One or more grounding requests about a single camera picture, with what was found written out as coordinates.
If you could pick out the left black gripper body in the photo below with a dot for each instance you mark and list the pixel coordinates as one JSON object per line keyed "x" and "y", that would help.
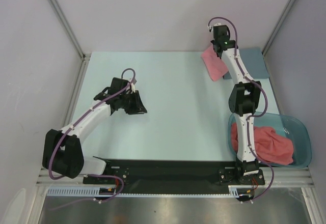
{"x": 128, "y": 101}

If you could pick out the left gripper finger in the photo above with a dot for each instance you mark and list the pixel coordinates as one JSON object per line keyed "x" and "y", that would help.
{"x": 138, "y": 101}
{"x": 134, "y": 110}

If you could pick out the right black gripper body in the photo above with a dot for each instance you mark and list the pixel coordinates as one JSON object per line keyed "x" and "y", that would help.
{"x": 217, "y": 50}

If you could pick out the pink t-shirt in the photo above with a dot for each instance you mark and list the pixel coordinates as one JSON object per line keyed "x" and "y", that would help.
{"x": 272, "y": 147}
{"x": 214, "y": 65}

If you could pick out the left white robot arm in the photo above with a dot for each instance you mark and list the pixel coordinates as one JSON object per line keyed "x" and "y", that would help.
{"x": 63, "y": 154}

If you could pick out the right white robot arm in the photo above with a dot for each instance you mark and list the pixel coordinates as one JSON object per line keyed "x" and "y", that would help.
{"x": 243, "y": 102}

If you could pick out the folded blue-grey t-shirt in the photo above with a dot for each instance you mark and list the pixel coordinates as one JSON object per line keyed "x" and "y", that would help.
{"x": 253, "y": 61}

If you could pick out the crumpled pink t-shirt in basin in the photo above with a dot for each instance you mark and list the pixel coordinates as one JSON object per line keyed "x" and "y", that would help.
{"x": 272, "y": 147}

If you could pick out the teal plastic basin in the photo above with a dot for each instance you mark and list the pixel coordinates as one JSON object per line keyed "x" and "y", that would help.
{"x": 294, "y": 130}

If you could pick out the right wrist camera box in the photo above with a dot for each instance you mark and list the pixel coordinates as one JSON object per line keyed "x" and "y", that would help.
{"x": 221, "y": 32}

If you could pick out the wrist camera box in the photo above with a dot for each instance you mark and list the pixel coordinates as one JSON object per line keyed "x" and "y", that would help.
{"x": 221, "y": 32}
{"x": 119, "y": 85}

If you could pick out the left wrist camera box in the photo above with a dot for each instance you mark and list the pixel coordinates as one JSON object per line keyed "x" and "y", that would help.
{"x": 119, "y": 85}

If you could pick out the right aluminium frame post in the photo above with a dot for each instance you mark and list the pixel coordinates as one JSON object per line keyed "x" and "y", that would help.
{"x": 288, "y": 7}

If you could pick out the aluminium frame post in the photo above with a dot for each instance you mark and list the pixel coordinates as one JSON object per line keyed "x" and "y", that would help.
{"x": 54, "y": 4}
{"x": 288, "y": 7}

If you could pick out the white slotted cable duct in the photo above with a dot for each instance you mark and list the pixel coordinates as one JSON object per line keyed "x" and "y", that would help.
{"x": 107, "y": 192}

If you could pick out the left aluminium frame post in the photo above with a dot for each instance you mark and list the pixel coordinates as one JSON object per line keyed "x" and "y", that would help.
{"x": 54, "y": 4}

